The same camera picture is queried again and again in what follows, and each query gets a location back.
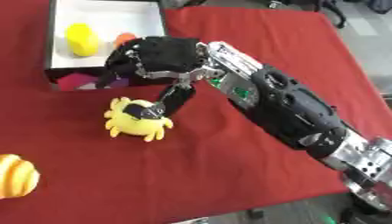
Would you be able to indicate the black box with white inside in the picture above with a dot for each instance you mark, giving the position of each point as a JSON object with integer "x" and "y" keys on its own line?
{"x": 102, "y": 32}

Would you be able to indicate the yellow crab soft toy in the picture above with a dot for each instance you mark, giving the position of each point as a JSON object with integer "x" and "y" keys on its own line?
{"x": 133, "y": 121}

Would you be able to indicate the silver and black right robot arm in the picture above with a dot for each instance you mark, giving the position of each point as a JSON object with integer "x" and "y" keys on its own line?
{"x": 286, "y": 105}

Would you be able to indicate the yellow cylinder block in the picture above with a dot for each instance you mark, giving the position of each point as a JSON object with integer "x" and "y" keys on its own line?
{"x": 81, "y": 39}

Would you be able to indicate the yellow ridged toy fruit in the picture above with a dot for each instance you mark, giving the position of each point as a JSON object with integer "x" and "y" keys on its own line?
{"x": 16, "y": 176}

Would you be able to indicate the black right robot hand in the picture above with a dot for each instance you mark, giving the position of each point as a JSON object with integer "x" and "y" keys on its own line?
{"x": 163, "y": 55}

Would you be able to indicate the black chair base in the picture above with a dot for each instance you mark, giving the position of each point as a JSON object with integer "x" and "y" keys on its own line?
{"x": 329, "y": 10}

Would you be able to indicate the small orange ball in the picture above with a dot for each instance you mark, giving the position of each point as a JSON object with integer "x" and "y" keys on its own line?
{"x": 123, "y": 38}

